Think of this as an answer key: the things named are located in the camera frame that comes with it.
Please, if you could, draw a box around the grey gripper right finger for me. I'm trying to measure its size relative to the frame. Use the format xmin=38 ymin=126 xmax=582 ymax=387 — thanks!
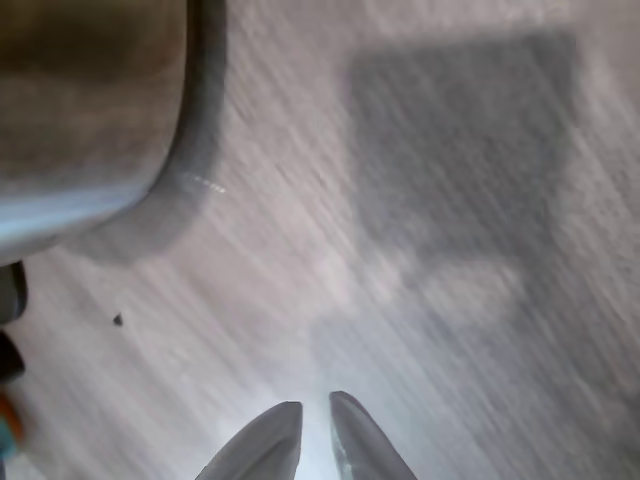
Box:
xmin=328 ymin=390 xmax=419 ymax=480

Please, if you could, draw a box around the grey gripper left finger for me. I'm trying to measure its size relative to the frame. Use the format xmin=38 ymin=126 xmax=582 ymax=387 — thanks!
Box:
xmin=197 ymin=401 xmax=304 ymax=480

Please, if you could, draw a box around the black metal pot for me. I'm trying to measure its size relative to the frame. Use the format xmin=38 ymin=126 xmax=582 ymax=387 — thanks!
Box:
xmin=0 ymin=0 xmax=194 ymax=264

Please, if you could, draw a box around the black rounded object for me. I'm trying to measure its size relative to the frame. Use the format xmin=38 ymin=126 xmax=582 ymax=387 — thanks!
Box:
xmin=0 ymin=329 xmax=26 ymax=386

